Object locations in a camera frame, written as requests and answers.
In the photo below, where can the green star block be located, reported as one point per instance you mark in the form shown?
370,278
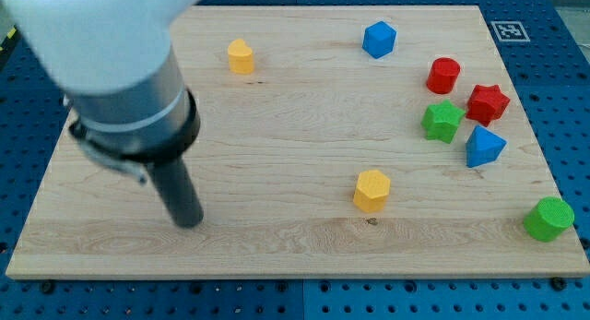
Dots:
442,120

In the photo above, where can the light wooden board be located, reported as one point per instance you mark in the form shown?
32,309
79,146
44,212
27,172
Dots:
279,153

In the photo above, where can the yellow hexagon block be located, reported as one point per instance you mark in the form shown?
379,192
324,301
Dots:
372,191

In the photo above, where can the red cylinder block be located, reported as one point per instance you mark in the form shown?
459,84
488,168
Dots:
443,75

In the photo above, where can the red star block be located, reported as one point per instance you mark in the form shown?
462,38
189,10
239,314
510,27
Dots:
486,104

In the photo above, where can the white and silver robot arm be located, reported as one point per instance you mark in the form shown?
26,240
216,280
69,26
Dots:
114,62

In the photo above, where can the green cylinder block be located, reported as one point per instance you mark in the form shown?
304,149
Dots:
548,219

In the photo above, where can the blue cube block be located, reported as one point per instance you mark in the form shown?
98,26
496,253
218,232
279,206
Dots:
379,39

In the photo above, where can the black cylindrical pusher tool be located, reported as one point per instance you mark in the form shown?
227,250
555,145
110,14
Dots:
175,188

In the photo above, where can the yellow heart block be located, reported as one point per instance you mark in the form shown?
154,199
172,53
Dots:
241,57

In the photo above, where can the blue triangle block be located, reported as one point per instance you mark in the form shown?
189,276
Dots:
483,147

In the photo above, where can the white fiducial marker tag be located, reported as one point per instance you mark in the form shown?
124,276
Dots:
509,31

